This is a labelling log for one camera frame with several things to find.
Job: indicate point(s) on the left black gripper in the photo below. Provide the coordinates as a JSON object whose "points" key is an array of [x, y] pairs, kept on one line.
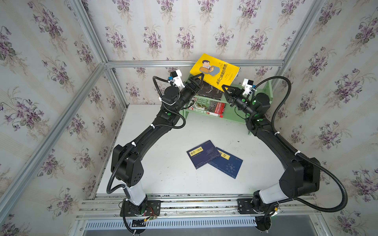
{"points": [[194, 86]]}

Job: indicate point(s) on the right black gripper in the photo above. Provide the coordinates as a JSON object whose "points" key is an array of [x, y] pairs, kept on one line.
{"points": [[234, 99]]}

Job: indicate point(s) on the black book gold title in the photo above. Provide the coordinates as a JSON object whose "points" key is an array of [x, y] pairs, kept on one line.
{"points": [[210, 91]]}

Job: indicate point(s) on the yellow cartoon book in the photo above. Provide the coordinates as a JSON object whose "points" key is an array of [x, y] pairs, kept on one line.
{"points": [[216, 72]]}

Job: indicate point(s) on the green red plant book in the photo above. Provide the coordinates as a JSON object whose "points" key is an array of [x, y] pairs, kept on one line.
{"points": [[208, 107]]}

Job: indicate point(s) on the dark blue hardcover book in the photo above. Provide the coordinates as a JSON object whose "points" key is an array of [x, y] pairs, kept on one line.
{"points": [[203, 154]]}

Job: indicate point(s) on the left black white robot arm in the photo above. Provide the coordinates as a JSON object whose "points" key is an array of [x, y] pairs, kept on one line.
{"points": [[127, 170]]}

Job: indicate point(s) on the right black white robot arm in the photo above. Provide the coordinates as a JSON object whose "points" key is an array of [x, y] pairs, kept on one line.
{"points": [[301, 174]]}

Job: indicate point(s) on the blue thin booklet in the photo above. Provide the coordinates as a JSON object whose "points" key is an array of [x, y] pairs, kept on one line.
{"points": [[227, 163]]}

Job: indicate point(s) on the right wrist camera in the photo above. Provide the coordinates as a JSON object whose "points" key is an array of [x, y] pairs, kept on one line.
{"points": [[249, 87]]}

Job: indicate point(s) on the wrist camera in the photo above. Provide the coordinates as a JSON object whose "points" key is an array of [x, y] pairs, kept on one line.
{"points": [[175, 79], [249, 87]]}

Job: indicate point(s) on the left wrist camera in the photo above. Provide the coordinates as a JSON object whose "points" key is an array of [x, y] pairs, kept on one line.
{"points": [[175, 79]]}

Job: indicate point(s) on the aluminium frame horizontal bar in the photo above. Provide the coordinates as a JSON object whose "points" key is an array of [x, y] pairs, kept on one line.
{"points": [[189, 63]]}

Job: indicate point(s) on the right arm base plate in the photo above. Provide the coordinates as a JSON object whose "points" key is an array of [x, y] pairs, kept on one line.
{"points": [[248, 205]]}

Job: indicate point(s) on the aluminium mounting rail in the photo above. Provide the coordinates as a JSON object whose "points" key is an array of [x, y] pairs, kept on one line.
{"points": [[171, 206]]}

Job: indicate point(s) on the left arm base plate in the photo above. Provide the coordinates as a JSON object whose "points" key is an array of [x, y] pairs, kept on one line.
{"points": [[147, 208]]}

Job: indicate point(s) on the white slotted cable duct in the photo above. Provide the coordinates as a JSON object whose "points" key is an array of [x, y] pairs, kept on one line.
{"points": [[174, 223]]}

